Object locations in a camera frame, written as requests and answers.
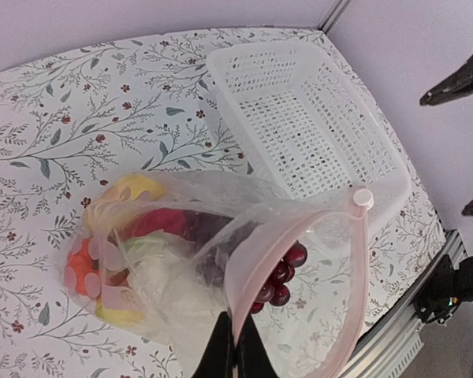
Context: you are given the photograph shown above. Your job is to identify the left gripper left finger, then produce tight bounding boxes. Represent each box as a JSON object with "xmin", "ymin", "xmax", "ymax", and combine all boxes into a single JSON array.
[{"xmin": 192, "ymin": 312, "xmax": 234, "ymax": 378}]

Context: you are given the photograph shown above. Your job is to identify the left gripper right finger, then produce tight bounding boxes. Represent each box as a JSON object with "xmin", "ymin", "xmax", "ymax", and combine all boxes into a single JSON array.
[{"xmin": 236, "ymin": 315, "xmax": 278, "ymax": 378}]

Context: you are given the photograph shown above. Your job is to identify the white toy cauliflower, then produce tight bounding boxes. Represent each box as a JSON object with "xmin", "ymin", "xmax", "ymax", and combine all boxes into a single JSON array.
[{"xmin": 119, "ymin": 231, "xmax": 225, "ymax": 343}]

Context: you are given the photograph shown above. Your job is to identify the clear zip top bag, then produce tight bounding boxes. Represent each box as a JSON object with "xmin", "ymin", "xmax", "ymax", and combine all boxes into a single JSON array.
[{"xmin": 58, "ymin": 171, "xmax": 374, "ymax": 377}]

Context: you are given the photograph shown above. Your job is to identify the dark red toy grapes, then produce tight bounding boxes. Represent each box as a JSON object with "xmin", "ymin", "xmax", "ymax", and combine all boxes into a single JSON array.
[{"xmin": 184, "ymin": 211, "xmax": 307, "ymax": 314}]

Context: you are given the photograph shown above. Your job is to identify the red toy bell pepper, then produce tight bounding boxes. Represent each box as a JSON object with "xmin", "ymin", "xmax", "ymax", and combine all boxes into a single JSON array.
[{"xmin": 127, "ymin": 208, "xmax": 187, "ymax": 237}]

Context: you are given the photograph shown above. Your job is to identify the orange toy pumpkin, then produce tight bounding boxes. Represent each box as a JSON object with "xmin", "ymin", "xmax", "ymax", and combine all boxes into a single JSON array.
[{"xmin": 64, "ymin": 238, "xmax": 101, "ymax": 299}]

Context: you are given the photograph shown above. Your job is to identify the white plastic basket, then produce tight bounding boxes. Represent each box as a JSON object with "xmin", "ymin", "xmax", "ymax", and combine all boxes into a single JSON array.
[{"xmin": 207, "ymin": 41, "xmax": 412, "ymax": 233}]

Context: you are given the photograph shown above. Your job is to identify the floral table mat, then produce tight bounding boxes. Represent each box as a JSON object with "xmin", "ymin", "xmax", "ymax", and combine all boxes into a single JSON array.
[{"xmin": 0, "ymin": 26, "xmax": 446, "ymax": 378}]

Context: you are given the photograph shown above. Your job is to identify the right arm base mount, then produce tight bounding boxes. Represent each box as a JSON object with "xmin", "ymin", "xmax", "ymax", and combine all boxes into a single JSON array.
[{"xmin": 412, "ymin": 255, "xmax": 473, "ymax": 324}]

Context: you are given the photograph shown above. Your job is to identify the front aluminium rail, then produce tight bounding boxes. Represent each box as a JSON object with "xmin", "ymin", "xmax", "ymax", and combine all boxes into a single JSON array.
[{"xmin": 340, "ymin": 230, "xmax": 465, "ymax": 378}]

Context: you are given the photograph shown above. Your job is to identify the right aluminium frame post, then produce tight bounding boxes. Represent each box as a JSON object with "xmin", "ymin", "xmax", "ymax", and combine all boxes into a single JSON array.
[{"xmin": 318, "ymin": 0, "xmax": 352, "ymax": 35}]

